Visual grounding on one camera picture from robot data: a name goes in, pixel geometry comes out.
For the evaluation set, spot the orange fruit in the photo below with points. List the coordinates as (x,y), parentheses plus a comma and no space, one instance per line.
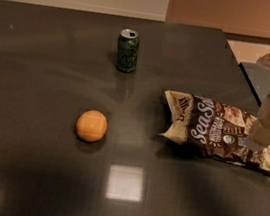
(91,126)

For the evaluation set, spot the brown chip bag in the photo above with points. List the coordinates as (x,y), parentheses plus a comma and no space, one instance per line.
(217,130)

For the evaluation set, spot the green soda can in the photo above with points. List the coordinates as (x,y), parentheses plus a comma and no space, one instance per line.
(127,52)

